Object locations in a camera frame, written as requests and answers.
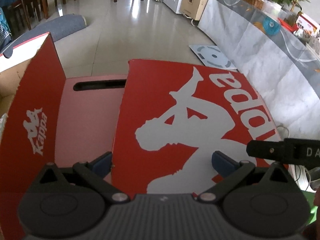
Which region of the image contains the blue round fan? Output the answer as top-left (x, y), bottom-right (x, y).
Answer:
top-left (263, 17), bottom-right (280, 36)

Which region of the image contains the right hand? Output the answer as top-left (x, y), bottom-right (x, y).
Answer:
top-left (303, 188), bottom-right (320, 240)

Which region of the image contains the red Kappa box lid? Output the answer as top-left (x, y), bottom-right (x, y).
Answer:
top-left (111, 59), bottom-right (280, 196)

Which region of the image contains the white marble tv cabinet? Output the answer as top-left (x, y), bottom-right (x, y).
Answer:
top-left (198, 0), bottom-right (319, 139)

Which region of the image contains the red cardboard shoe box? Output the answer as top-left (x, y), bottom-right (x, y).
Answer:
top-left (1, 33), bottom-right (66, 239)

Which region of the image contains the white bathroom scale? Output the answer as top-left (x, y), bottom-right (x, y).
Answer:
top-left (189, 45), bottom-right (236, 70)

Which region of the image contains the pink lap desk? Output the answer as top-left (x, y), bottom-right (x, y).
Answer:
top-left (55, 75), bottom-right (127, 167)

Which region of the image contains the grey rolled floor mat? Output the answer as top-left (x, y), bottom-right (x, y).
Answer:
top-left (1, 14), bottom-right (87, 59)

